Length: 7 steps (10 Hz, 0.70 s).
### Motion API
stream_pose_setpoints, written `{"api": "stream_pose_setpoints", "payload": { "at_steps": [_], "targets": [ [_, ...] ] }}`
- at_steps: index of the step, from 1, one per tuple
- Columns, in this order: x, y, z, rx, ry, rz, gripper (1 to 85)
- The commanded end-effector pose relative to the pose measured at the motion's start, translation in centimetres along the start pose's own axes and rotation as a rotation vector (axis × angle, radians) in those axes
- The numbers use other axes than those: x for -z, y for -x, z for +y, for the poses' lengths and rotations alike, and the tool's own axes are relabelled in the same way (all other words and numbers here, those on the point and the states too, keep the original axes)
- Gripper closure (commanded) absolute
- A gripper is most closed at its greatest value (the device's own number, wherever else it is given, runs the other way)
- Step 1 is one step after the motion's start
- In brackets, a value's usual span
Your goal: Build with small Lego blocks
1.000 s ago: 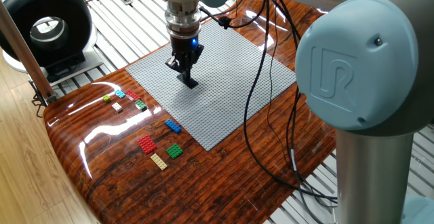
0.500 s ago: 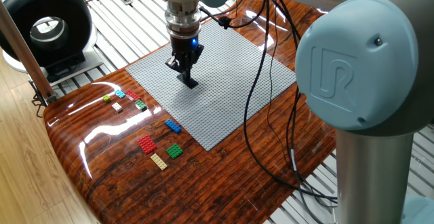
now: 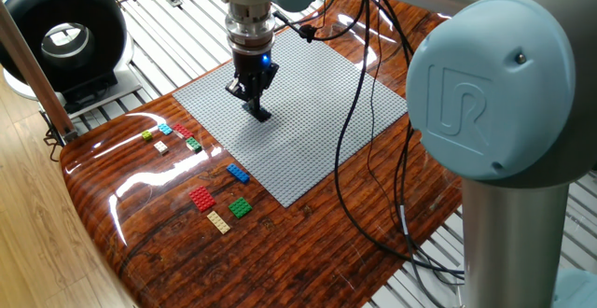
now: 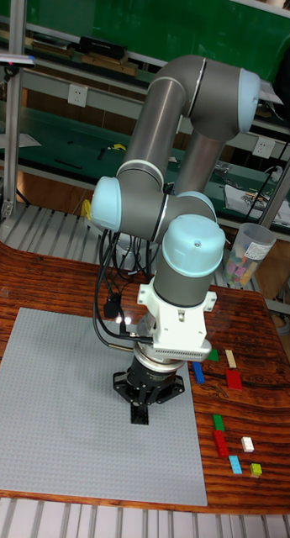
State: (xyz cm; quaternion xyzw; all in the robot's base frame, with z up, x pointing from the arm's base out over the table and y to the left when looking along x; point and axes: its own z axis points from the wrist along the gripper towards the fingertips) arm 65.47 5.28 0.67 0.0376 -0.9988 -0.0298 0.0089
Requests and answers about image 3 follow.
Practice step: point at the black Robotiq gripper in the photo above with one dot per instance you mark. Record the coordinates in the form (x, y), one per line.
(252, 65)

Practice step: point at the black Lego plate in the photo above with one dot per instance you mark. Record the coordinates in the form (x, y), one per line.
(263, 116)

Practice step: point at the red long Lego brick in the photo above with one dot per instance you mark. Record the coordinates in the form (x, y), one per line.
(183, 130)

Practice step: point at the green small Lego brick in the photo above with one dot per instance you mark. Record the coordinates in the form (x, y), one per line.
(194, 144)

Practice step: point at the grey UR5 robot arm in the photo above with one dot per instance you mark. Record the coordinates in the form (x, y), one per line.
(494, 88)

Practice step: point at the grey Lego baseplate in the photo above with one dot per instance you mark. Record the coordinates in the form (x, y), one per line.
(303, 135)

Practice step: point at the light blue Lego brick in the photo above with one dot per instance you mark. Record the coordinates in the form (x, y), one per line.
(165, 129)

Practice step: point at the white Lego brick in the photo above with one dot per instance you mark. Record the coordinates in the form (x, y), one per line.
(161, 147)

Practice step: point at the lime green Lego brick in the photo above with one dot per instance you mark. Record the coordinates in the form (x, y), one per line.
(147, 135)

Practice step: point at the green square Lego plate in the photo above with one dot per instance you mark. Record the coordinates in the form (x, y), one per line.
(240, 207)

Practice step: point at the red wide Lego plate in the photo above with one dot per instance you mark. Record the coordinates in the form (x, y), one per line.
(202, 199)

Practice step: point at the tan Lego plate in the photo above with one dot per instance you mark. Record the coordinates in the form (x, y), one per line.
(218, 222)

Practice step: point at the wood pattern table mat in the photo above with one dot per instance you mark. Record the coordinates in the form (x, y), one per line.
(280, 261)

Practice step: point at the brown wooden pole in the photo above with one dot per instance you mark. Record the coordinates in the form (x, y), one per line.
(38, 84)

